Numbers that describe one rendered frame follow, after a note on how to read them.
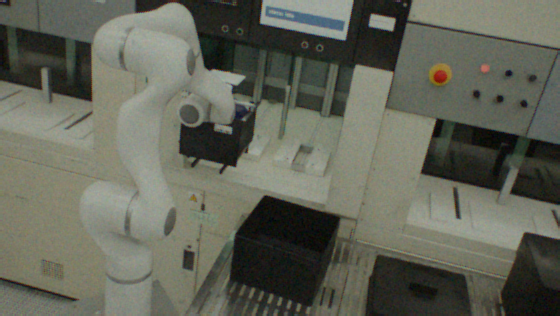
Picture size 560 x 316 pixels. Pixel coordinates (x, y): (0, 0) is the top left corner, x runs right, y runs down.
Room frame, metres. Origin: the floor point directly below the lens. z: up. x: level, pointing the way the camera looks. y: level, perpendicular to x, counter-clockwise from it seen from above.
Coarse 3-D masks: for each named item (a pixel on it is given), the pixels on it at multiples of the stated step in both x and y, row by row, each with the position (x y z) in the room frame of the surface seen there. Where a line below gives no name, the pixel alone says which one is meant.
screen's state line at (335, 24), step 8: (272, 8) 1.79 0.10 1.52; (272, 16) 1.79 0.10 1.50; (280, 16) 1.78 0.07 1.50; (288, 16) 1.78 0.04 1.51; (296, 16) 1.77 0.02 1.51; (304, 16) 1.77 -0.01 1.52; (312, 16) 1.76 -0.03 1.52; (320, 16) 1.76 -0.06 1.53; (312, 24) 1.76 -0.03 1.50; (320, 24) 1.76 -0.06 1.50; (328, 24) 1.76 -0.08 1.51; (336, 24) 1.75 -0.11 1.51; (344, 24) 1.75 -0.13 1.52
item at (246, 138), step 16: (224, 80) 1.76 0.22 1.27; (240, 80) 1.78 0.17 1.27; (256, 112) 1.87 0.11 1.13; (192, 128) 1.70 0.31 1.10; (208, 128) 1.69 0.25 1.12; (224, 128) 1.68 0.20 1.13; (240, 128) 1.67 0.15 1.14; (192, 144) 1.70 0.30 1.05; (208, 144) 1.69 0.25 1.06; (224, 144) 1.68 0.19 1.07; (240, 144) 1.69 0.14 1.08; (208, 160) 1.69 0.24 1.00; (224, 160) 1.68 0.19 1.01
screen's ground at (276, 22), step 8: (264, 0) 1.79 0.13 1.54; (352, 0) 1.75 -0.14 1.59; (264, 8) 1.79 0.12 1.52; (280, 8) 1.78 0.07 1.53; (288, 8) 1.78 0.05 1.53; (296, 8) 1.77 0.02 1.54; (264, 16) 1.79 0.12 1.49; (328, 16) 1.76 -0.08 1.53; (336, 16) 1.75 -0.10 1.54; (272, 24) 1.78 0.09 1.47; (280, 24) 1.78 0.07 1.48; (288, 24) 1.78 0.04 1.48; (296, 24) 1.77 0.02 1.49; (304, 24) 1.77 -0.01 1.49; (312, 32) 1.76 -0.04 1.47; (320, 32) 1.76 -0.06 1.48; (328, 32) 1.76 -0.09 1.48; (336, 32) 1.75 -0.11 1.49; (344, 32) 1.75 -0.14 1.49
